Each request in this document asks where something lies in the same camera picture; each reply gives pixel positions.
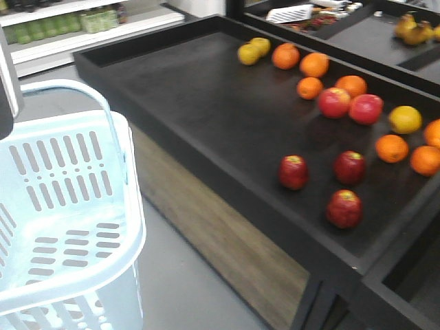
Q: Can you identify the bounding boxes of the small orange lower right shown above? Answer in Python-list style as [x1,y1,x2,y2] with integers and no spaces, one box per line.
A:
[410,145,439,177]

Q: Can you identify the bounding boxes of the large orange behind apples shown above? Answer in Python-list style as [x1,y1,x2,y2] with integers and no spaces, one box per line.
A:
[334,75,368,98]

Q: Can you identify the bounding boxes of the pink red apple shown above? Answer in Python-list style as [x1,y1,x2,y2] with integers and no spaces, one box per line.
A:
[349,93,384,125]
[318,87,351,119]

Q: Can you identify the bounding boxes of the white supermarket shelving unit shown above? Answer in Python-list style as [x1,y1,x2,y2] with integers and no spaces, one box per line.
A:
[1,1,185,77]

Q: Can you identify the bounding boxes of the yellow orange citrus fruit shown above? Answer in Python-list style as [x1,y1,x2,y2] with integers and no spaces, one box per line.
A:
[388,105,423,134]

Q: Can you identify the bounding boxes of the light blue plastic basket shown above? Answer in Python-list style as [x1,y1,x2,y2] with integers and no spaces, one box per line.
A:
[1,79,146,329]

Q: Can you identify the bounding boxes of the dark red apple front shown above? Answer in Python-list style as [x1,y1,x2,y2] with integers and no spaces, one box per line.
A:
[326,189,363,229]

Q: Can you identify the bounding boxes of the orange upper right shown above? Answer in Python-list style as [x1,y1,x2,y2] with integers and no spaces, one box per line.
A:
[423,119,440,149]

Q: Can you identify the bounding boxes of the pink red apple left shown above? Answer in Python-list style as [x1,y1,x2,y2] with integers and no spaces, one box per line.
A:
[318,87,351,119]

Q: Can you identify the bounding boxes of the small orange lower left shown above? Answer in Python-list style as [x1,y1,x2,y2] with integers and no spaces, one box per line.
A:
[375,134,409,164]

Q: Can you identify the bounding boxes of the dark red apple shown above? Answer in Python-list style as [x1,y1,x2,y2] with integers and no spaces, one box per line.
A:
[326,189,363,229]
[333,151,366,186]
[278,155,309,190]

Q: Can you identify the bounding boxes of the pink red apple right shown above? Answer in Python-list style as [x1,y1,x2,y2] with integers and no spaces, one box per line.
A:
[349,93,384,125]

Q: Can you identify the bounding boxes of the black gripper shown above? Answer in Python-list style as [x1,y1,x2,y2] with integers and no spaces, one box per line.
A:
[0,34,23,139]

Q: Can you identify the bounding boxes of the small orange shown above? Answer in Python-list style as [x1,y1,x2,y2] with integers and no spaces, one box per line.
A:
[375,134,409,164]
[410,145,439,177]

